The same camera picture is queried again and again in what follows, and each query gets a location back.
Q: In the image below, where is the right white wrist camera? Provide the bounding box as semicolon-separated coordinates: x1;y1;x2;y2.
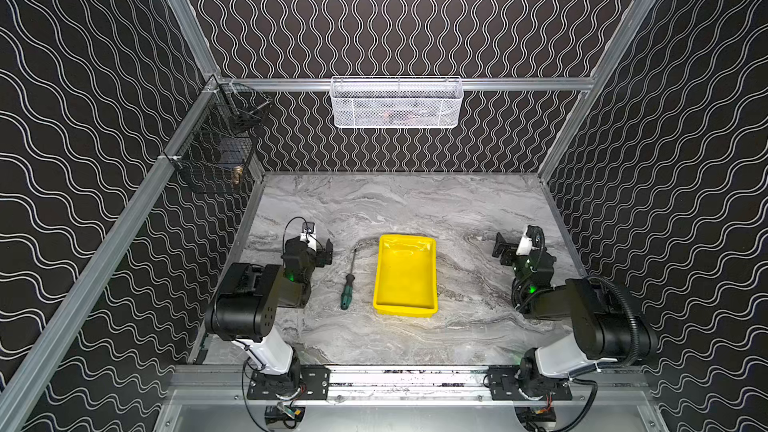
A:
516;225;539;256

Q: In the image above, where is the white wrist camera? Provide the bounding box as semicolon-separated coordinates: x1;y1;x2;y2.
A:
516;225;539;256
300;221;318;251

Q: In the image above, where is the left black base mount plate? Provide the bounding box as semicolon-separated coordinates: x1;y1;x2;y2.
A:
245;365;331;402

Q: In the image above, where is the right black corrugated cable conduit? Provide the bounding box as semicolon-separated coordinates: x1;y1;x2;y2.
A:
586;275;642;367

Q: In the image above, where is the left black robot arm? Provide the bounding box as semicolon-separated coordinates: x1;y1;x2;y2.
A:
204;237;333;401

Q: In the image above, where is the green handled screwdriver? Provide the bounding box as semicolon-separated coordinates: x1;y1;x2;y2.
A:
340;248;358;311

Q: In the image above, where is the black wire wall basket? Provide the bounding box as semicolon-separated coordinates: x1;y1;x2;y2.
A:
170;81;274;197

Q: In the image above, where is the yellow plastic bin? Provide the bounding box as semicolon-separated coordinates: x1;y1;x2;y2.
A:
372;234;439;318

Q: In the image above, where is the aluminium front rail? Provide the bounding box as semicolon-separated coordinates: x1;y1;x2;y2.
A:
169;363;649;407

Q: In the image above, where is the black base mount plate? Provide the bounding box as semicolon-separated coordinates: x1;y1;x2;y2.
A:
245;365;331;402
483;366;573;402

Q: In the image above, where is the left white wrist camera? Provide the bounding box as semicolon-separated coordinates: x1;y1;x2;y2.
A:
300;221;318;251

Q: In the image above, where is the white mesh wall basket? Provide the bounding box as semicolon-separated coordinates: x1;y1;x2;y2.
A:
329;76;464;129

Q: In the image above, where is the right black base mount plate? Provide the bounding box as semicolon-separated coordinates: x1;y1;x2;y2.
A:
483;366;573;402

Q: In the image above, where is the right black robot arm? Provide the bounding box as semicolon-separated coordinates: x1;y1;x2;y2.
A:
492;226;658;399

